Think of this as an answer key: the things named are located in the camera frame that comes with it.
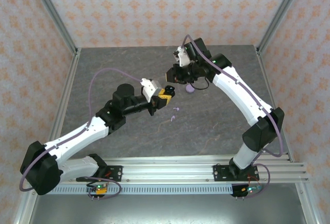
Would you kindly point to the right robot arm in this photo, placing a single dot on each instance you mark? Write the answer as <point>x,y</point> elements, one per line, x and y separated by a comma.
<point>245,97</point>

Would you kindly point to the aluminium side rail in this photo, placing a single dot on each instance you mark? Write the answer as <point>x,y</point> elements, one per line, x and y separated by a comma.
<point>266,79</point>
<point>71,74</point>

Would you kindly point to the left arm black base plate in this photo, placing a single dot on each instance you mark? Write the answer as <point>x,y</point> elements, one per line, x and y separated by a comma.
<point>116,172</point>

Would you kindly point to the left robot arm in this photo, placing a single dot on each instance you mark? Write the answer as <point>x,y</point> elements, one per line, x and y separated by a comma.
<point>77,136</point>

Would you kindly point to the grey sheet metal panel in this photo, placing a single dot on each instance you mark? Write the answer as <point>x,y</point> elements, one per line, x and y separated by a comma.
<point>167,208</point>

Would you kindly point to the narrow aluminium table edge rail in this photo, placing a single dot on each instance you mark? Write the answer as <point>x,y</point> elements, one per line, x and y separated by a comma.
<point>167,160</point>

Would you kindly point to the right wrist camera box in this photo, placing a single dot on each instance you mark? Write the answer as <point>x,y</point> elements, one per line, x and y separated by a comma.
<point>183,58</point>

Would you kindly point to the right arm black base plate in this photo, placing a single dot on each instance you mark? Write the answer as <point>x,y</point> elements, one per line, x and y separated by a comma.
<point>219,172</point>

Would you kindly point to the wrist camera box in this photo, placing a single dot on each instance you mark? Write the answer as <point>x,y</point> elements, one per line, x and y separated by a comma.
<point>152,87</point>
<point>183,58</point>

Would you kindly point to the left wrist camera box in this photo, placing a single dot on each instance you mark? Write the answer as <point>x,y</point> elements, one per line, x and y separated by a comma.
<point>152,87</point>

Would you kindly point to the aluminium frame post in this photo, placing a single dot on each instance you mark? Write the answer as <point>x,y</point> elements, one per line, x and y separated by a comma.
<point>55,15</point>
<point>279,15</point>

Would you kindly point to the purple earbud charging case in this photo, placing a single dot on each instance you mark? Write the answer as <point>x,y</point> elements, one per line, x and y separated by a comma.
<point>190,88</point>

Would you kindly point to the right aluminium frame post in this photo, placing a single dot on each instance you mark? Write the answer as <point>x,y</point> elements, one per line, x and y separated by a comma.
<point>279,15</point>

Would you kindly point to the left aluminium side rail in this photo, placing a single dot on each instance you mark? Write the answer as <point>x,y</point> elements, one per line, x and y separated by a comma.
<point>71,74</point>

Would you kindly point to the left aluminium frame post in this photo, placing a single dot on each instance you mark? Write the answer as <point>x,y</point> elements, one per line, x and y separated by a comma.
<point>55,15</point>

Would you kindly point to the right aluminium side rail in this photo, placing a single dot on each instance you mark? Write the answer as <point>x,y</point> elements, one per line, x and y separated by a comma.
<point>266,79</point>

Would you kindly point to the wide aluminium mounting rail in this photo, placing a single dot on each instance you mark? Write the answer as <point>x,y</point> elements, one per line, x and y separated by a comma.
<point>167,173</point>

